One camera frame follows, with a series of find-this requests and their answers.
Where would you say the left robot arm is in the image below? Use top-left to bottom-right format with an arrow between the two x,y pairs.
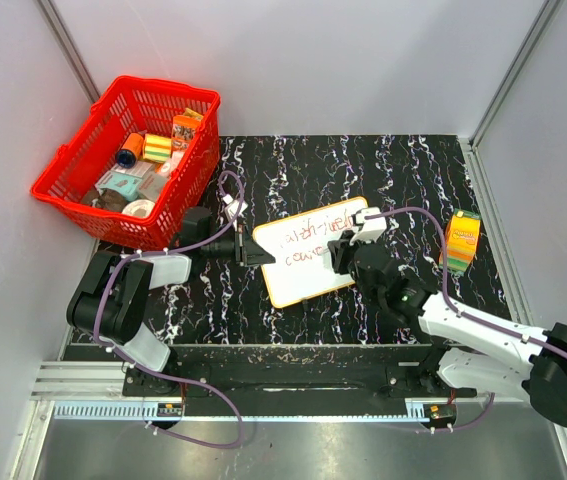
66,207 -> 275,396

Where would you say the yellow green sponge stack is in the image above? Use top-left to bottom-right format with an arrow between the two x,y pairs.
142,134 -> 172,163

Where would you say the pink white small box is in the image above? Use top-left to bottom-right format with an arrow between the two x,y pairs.
155,150 -> 184,178

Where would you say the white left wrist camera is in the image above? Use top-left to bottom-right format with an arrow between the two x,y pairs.
222,194 -> 247,221

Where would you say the orange snack packet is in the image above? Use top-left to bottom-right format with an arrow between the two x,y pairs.
171,108 -> 203,151

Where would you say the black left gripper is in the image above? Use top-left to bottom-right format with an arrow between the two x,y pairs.
201,224 -> 275,268

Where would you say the yellow framed whiteboard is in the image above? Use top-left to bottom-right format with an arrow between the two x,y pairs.
253,196 -> 368,308

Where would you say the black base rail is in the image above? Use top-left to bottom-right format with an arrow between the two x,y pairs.
62,343 -> 494,406

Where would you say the brown cardboard box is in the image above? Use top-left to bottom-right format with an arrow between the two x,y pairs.
137,171 -> 168,202

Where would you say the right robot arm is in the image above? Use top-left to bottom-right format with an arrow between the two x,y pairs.
328,231 -> 567,428

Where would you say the orange sponge pack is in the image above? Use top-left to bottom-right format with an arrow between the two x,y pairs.
439,209 -> 481,273

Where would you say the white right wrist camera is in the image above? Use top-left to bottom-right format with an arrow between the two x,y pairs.
350,207 -> 387,246

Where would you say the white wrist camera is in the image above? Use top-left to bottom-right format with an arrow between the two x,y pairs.
350,207 -> 387,246
222,194 -> 247,221

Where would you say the red plastic basket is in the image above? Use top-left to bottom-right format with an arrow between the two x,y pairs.
31,75 -> 221,250

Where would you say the white tape roll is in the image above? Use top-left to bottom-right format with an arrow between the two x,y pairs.
122,199 -> 155,219

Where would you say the orange blue cylinder can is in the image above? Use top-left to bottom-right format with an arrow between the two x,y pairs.
115,133 -> 144,169

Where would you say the teal white box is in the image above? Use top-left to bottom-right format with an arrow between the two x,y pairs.
95,170 -> 142,202

